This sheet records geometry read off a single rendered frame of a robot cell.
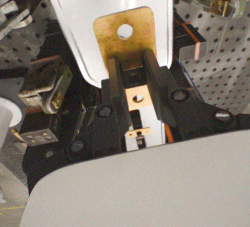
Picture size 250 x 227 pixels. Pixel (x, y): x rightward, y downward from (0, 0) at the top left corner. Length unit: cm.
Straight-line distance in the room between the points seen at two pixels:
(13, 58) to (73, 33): 48
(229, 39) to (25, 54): 83
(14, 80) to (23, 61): 8
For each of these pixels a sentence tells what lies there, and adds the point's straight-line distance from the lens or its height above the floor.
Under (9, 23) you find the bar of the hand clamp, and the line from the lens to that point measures 30.
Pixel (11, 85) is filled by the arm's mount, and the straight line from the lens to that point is 84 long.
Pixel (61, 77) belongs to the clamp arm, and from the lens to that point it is 42.
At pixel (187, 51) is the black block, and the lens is 47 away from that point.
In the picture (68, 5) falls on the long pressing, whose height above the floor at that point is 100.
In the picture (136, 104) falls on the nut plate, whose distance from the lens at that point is 16.
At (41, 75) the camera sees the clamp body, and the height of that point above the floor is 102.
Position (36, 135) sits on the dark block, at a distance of 44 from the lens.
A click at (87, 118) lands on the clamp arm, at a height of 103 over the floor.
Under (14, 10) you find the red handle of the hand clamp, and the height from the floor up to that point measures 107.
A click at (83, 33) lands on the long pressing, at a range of 40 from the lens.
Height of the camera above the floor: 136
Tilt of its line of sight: 45 degrees down
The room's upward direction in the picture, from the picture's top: 171 degrees clockwise
